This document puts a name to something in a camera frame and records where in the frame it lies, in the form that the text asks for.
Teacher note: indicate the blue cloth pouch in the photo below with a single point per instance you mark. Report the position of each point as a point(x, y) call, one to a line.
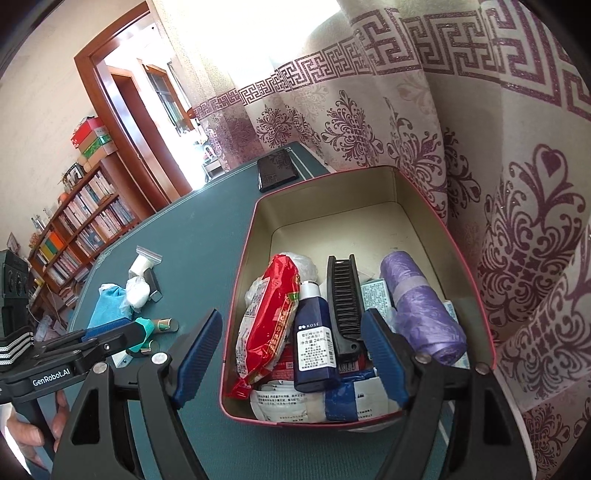
point(106, 307)

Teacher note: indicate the green box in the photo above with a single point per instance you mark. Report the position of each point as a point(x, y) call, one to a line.
point(97, 145)

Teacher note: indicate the red snack packet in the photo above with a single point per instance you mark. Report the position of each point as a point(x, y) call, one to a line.
point(270, 323)

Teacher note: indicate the wooden door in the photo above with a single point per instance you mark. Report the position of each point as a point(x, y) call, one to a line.
point(166, 92)

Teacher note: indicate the small black case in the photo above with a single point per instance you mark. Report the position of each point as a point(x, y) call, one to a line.
point(154, 284)

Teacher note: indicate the small red packet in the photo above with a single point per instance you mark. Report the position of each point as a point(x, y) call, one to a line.
point(279, 369)

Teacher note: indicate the rows of books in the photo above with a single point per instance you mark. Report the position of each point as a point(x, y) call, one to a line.
point(87, 207)

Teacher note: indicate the green felt desktop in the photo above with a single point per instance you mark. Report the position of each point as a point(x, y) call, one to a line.
point(198, 240)

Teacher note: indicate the red tin box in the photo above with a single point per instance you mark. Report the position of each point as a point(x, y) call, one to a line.
point(351, 217)

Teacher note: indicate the purple bag roll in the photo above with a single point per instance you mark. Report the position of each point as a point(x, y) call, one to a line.
point(415, 304)

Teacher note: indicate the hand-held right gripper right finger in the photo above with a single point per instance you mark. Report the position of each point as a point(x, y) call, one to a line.
point(381, 355)

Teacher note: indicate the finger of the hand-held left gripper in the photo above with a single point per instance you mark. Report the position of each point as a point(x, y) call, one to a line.
point(124, 339)
point(108, 329)

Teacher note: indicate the black comb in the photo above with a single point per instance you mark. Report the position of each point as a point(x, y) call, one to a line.
point(344, 300)

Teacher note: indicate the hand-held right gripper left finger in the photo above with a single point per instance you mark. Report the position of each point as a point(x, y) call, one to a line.
point(198, 355)

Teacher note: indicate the photo frame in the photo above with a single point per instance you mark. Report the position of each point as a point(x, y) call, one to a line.
point(74, 173)

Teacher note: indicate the white printed packet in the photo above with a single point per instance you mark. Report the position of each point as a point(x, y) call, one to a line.
point(286, 402)

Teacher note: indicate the small clear plastic bag bundle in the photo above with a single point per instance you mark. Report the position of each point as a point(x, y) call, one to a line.
point(137, 291)

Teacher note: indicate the bandage roll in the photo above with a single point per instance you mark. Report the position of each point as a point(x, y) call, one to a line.
point(141, 265)

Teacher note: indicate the dark blue bottle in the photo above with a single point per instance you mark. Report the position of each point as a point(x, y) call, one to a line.
point(316, 350)

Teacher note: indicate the teal soap box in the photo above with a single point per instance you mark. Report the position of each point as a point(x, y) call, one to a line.
point(147, 328)

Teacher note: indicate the wooden bookshelf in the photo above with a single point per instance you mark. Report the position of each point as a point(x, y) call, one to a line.
point(134, 217)

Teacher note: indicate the cardboard box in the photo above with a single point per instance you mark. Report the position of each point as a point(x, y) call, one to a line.
point(101, 156)

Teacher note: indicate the black phone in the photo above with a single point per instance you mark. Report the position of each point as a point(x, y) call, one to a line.
point(277, 170)

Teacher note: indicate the white medicine box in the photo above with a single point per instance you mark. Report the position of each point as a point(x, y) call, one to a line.
point(375, 297)

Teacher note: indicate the patterned beige curtain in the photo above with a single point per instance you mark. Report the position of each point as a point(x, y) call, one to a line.
point(461, 138)

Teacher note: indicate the blue and white packet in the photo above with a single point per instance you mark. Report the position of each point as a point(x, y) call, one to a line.
point(355, 397)

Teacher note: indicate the person's left hand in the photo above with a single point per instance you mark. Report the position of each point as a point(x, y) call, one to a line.
point(23, 431)

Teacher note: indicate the wooden door frame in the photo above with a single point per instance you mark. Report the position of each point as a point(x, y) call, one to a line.
point(115, 115)

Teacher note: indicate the dark appliance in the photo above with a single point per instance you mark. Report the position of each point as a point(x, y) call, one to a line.
point(11, 281)

